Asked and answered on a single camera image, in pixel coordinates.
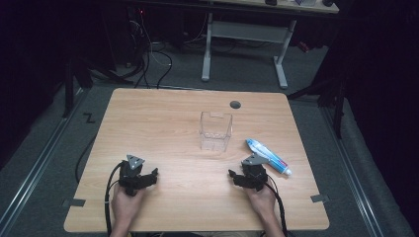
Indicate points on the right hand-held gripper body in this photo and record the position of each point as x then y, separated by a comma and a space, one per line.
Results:
255, 173

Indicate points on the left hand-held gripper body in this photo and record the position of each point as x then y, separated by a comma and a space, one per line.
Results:
130, 176

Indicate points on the blue white toothpaste tube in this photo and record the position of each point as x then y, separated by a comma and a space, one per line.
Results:
268, 155

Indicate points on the clear plastic container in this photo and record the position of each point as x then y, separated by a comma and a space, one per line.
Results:
215, 133

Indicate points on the person's left hand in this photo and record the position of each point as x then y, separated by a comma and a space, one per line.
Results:
125, 205

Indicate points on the person's right hand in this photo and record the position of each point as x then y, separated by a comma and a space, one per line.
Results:
262, 202

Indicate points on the grey tape piece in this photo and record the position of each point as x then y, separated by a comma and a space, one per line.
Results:
319, 198
76, 202

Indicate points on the round black table grommet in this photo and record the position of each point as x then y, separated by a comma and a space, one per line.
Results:
235, 104

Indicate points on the black floor tape mark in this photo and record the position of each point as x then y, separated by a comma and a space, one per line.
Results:
89, 118

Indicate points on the black metal stand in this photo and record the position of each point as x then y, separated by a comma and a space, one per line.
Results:
68, 89
337, 108

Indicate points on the metal floor rail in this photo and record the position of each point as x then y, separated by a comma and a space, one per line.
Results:
39, 158
352, 174

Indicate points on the white metal frame desk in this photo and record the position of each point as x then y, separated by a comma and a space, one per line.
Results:
245, 32

